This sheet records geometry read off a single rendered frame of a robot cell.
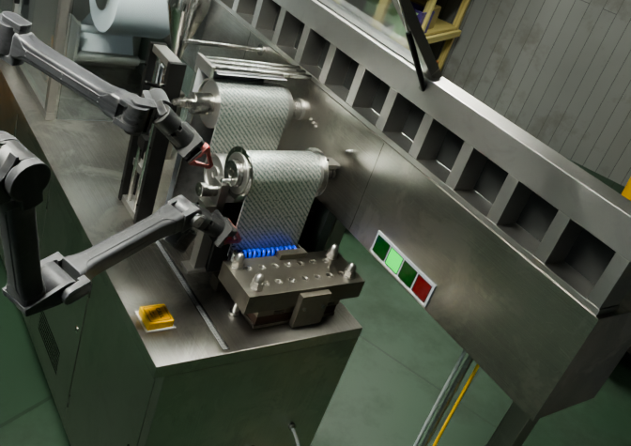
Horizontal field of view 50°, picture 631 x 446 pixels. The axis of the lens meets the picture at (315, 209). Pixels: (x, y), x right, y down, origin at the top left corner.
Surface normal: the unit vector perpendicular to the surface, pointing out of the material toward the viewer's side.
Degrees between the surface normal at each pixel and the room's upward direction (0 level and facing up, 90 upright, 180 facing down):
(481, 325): 90
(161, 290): 0
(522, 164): 90
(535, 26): 90
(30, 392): 0
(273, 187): 90
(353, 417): 0
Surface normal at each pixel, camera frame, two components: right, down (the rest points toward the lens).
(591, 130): -0.52, 0.26
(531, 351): -0.80, 0.04
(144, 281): 0.30, -0.84
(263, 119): 0.51, 0.58
